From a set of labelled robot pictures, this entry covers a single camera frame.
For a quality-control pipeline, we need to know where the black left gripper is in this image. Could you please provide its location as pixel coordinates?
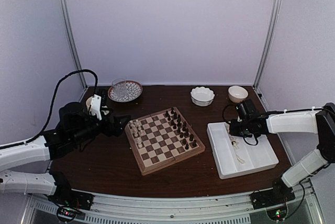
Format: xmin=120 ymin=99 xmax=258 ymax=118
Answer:
xmin=71 ymin=107 xmax=130 ymax=145

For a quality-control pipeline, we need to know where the white chess knight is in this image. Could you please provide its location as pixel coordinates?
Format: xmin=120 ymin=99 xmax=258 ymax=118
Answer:
xmin=131 ymin=125 xmax=138 ymax=133

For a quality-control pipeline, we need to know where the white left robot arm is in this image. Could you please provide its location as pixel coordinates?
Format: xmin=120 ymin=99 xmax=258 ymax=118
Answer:
xmin=1 ymin=102 xmax=131 ymax=205

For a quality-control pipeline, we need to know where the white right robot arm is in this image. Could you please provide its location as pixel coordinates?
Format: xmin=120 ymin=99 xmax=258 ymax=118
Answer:
xmin=228 ymin=99 xmax=334 ymax=204

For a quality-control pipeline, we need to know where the pile of white chess pieces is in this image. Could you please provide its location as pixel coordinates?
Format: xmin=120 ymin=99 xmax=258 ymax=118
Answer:
xmin=231 ymin=141 xmax=239 ymax=150

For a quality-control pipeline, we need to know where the dark chess pieces row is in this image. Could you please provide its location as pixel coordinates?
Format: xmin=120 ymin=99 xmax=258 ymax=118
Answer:
xmin=162 ymin=107 xmax=195 ymax=145

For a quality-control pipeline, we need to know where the wooden chess board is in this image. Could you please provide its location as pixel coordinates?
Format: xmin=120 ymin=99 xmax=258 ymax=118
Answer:
xmin=125 ymin=107 xmax=205 ymax=176

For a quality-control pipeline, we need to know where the cream ceramic mug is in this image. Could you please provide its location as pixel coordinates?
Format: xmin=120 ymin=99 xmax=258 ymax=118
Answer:
xmin=86 ymin=96 xmax=93 ymax=112

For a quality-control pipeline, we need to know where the cream round bowl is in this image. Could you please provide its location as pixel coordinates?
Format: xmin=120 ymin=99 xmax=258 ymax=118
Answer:
xmin=228 ymin=85 xmax=249 ymax=104

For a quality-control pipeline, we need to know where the white plastic divided tray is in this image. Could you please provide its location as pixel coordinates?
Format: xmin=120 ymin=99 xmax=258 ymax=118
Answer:
xmin=207 ymin=122 xmax=279 ymax=180

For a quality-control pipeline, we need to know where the white scalloped bowl black rim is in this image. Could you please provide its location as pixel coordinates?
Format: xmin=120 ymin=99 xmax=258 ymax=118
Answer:
xmin=191 ymin=86 xmax=215 ymax=107

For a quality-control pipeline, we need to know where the clear drinking glass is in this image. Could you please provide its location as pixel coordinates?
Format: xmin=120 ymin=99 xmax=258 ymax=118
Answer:
xmin=112 ymin=78 xmax=127 ymax=97

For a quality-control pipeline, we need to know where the patterned brown rim plate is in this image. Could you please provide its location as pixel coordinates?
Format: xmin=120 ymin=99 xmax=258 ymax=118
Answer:
xmin=108 ymin=81 xmax=143 ymax=103

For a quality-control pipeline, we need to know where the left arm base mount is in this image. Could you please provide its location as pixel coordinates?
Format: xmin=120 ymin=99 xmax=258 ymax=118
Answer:
xmin=47 ymin=172 xmax=94 ymax=223

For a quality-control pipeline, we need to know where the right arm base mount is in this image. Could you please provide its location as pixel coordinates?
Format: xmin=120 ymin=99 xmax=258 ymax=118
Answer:
xmin=250 ymin=175 xmax=306 ymax=222

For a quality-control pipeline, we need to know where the left aluminium frame post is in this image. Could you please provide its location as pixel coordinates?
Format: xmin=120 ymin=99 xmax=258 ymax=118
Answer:
xmin=54 ymin=0 xmax=88 ymax=90

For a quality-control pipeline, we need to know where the aluminium frame post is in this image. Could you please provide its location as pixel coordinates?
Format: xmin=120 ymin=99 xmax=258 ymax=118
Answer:
xmin=253 ymin=0 xmax=282 ymax=91
xmin=54 ymin=0 xmax=88 ymax=90

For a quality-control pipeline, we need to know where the right aluminium frame post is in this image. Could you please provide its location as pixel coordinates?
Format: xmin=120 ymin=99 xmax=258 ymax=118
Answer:
xmin=253 ymin=0 xmax=282 ymax=91

